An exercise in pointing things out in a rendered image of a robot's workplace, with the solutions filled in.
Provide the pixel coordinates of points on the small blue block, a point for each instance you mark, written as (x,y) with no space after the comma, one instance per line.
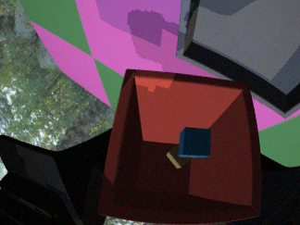
(194,142)

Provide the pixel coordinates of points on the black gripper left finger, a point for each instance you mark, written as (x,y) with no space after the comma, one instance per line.
(76,173)

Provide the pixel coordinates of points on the dark red square cup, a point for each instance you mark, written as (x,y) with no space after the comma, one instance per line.
(140,182)

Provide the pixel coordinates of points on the grey square tray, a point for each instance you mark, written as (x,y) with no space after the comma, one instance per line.
(253,41)

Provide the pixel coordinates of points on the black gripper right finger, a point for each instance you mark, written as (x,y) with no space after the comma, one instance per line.
(279,185)

